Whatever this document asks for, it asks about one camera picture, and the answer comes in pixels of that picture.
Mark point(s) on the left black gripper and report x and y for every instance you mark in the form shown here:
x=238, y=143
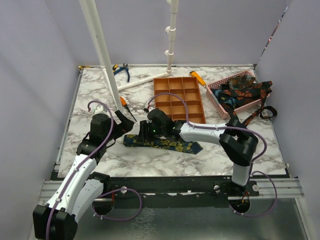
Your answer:
x=123, y=127

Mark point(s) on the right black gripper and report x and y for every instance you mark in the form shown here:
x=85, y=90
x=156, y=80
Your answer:
x=144, y=126

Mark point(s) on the navy yellow floral tie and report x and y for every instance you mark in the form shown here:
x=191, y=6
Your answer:
x=190, y=147

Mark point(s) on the black orange floral tie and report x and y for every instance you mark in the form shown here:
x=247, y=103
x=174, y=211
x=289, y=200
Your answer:
x=249, y=95

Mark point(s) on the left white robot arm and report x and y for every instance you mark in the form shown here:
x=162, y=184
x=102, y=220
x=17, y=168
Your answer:
x=58, y=218

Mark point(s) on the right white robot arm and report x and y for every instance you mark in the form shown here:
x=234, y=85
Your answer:
x=236, y=140

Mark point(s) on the wooden compartment tray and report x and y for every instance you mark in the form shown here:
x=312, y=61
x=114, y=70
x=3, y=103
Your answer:
x=174, y=93

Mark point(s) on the yellow utility knife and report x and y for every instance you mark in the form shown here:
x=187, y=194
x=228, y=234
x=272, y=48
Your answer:
x=198, y=78

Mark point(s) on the pink perforated plastic basket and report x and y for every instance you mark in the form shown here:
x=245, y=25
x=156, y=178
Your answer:
x=220, y=84

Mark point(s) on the yellow black tool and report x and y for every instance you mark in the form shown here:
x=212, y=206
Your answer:
x=85, y=67

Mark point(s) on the blue floral tie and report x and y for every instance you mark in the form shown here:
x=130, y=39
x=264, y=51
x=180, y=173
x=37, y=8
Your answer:
x=224, y=98

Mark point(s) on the dark paisley tie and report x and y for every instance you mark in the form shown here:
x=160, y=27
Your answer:
x=241, y=82

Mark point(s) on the orange handled screwdriver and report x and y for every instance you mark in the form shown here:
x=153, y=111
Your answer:
x=125, y=105

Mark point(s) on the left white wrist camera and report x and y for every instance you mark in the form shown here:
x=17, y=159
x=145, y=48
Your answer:
x=99, y=109

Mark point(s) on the black metal base rail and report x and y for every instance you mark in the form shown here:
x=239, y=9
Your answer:
x=182, y=192

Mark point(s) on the yellow handled cutter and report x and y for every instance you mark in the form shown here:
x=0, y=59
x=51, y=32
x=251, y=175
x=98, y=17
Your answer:
x=115, y=67

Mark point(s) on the white pvc pipe frame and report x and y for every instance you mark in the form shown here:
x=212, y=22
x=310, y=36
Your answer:
x=91, y=15

